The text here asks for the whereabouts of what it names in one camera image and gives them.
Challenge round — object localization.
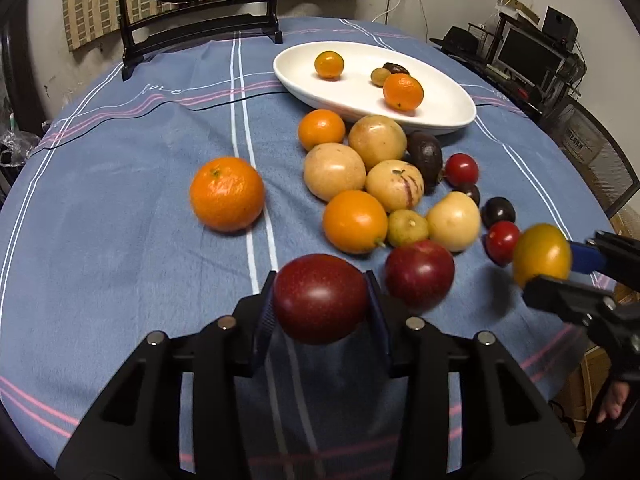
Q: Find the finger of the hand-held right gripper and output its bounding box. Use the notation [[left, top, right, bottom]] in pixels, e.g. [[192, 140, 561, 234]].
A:
[[567, 230, 640, 281], [522, 274, 640, 361]]

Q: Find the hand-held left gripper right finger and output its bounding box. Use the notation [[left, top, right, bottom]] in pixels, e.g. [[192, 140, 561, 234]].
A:
[[365, 270, 586, 480]]

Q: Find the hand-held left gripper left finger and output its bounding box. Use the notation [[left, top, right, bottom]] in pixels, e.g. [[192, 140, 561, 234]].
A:
[[55, 270, 278, 480]]

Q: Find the yellow-orange tomato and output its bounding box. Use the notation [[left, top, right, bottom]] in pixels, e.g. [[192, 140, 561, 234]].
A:
[[512, 223, 573, 289]]

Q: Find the dark red passion fruit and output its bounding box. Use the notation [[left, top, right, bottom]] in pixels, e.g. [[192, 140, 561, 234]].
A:
[[384, 240, 456, 311], [272, 253, 370, 345]]

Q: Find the red cherry tomato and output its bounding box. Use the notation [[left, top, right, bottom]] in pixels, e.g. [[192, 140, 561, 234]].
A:
[[485, 220, 522, 266], [444, 153, 480, 188]]

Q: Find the small green-yellow fruit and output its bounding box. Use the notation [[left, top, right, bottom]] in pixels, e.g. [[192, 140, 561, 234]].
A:
[[387, 208, 430, 248]]

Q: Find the dark purple plum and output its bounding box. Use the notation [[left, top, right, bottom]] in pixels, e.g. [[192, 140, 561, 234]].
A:
[[481, 196, 516, 229]]

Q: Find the pale yellow round fruit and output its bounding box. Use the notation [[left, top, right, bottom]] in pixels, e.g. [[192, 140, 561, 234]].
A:
[[426, 191, 482, 253]]

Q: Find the purple-striped tan melon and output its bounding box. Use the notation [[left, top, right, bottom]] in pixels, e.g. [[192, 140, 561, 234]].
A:
[[365, 159, 425, 213]]

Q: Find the large mandarin orange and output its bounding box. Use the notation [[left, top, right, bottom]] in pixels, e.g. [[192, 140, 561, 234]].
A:
[[189, 156, 265, 233]]

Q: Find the tan round passion fruit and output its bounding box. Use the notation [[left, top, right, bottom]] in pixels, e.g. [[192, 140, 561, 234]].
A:
[[348, 114, 408, 171], [303, 143, 367, 203]]

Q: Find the white oval plate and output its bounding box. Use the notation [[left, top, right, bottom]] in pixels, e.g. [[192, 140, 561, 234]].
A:
[[273, 41, 477, 136]]

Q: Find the person's right hand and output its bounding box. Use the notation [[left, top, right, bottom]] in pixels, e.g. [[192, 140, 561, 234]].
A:
[[596, 379, 632, 423]]

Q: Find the small dark purple fruit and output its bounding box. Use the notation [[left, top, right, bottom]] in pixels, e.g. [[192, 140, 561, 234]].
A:
[[456, 182, 481, 207]]

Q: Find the blue striped tablecloth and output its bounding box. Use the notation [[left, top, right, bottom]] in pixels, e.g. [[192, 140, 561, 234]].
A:
[[0, 16, 616, 476]]

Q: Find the dark purple avocado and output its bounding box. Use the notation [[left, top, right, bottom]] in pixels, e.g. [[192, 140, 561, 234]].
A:
[[406, 131, 444, 187]]

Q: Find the black metal shelf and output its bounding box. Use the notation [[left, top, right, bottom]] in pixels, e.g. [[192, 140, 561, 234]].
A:
[[470, 12, 588, 111]]

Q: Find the black computer monitor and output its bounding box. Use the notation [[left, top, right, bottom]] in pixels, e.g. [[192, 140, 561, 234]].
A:
[[497, 25, 566, 86]]

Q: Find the black speaker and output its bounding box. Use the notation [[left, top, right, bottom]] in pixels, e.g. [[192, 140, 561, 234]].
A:
[[541, 6, 579, 51]]

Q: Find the small orange kumquat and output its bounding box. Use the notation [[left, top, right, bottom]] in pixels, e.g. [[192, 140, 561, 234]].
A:
[[314, 50, 345, 81]]

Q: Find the black hat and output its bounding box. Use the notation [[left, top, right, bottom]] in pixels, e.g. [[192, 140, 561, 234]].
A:
[[429, 26, 481, 58]]

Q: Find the cardboard box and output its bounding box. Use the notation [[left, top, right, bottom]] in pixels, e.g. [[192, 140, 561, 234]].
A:
[[495, 0, 541, 23]]

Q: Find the round screen on black stand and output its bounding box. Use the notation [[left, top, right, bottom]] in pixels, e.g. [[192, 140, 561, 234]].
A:
[[116, 0, 284, 81]]

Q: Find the clear plastic bag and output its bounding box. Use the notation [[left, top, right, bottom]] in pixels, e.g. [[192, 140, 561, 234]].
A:
[[0, 130, 41, 166]]

